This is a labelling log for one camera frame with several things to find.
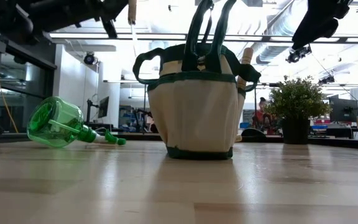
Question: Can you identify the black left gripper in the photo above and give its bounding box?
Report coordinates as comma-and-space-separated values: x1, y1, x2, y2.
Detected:
73, 0, 129, 24

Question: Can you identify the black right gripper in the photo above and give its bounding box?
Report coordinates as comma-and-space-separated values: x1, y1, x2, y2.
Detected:
291, 0, 354, 51

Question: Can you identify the hand rake with wooden handle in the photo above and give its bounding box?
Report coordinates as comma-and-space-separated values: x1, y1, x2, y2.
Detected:
236, 47, 254, 91

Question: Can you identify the green plastic spray bottle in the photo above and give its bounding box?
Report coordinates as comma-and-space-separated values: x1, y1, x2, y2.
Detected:
26, 95, 127, 149

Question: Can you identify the beige green gardening tote bag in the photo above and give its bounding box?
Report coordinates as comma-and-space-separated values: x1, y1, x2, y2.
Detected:
132, 0, 262, 161

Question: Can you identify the black ceiling track light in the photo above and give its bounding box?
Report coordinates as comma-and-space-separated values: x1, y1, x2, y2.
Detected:
318, 74, 336, 85
286, 44, 313, 64

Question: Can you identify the green potted plant black pot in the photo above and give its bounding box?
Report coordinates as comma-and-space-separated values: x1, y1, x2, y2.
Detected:
264, 75, 332, 146

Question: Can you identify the wide black computer monitor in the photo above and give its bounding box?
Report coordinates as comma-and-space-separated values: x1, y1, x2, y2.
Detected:
329, 96, 358, 124

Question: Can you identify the person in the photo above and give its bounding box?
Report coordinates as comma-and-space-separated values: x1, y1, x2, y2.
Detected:
252, 96, 275, 131

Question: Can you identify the black monitor stand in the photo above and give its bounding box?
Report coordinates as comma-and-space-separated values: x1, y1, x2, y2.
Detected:
85, 98, 101, 124

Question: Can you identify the round ceiling camera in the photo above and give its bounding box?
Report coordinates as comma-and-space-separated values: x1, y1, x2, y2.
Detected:
83, 52, 96, 66

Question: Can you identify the black aluminium table frame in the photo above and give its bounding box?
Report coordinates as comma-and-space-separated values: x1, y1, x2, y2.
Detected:
0, 132, 358, 150

